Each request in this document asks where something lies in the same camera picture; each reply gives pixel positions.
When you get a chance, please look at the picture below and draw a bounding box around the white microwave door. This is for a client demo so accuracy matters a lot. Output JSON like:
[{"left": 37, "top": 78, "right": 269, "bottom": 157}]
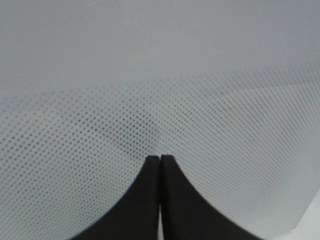
[{"left": 0, "top": 0, "right": 320, "bottom": 240}]

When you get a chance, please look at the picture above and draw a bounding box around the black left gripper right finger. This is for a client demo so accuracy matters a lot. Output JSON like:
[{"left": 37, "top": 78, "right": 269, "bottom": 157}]
[{"left": 160, "top": 155, "right": 253, "bottom": 240}]

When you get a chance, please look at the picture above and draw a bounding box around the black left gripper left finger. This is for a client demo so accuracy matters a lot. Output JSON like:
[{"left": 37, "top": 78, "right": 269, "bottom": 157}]
[{"left": 73, "top": 155, "right": 160, "bottom": 240}]

